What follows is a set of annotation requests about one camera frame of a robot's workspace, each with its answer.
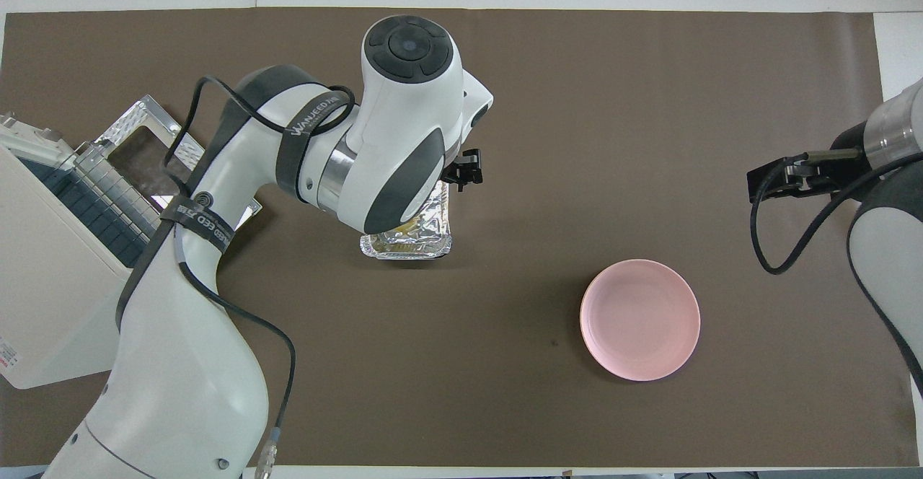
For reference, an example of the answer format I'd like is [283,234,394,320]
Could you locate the cream toaster oven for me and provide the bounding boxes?
[0,95,262,390]

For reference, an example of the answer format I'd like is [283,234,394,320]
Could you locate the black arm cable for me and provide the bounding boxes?
[750,151,923,276]
[164,75,358,479]

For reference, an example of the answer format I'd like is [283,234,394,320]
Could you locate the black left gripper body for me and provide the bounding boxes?
[441,149,482,191]

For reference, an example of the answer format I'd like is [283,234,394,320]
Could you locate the pink round plate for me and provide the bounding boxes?
[580,259,701,382]

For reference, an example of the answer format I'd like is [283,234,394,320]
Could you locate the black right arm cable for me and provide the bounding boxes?
[750,151,923,276]

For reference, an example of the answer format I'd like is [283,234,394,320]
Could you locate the aluminium foil tray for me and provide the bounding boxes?
[360,180,454,260]

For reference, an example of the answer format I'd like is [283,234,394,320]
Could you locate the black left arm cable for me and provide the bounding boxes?
[164,75,358,479]

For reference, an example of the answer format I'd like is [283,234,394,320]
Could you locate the brown table mat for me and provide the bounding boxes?
[0,8,921,468]

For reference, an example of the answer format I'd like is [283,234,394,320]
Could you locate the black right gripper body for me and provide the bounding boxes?
[746,149,866,203]

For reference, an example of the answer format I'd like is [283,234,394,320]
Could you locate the oven wire rack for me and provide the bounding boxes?
[18,151,165,269]

